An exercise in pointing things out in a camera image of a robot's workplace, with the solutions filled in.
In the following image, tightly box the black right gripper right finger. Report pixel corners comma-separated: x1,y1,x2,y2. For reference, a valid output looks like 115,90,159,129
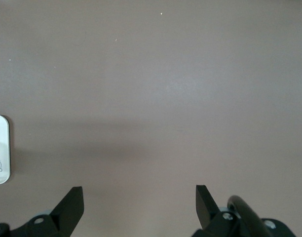
191,185,295,237

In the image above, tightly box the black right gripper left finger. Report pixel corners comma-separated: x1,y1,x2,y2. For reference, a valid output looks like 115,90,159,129
0,186,85,237

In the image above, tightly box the white Rabbit print tray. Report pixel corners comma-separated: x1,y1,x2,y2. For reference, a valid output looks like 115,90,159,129
0,114,11,185

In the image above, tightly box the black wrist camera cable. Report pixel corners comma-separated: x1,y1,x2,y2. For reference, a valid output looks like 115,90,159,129
226,195,268,237

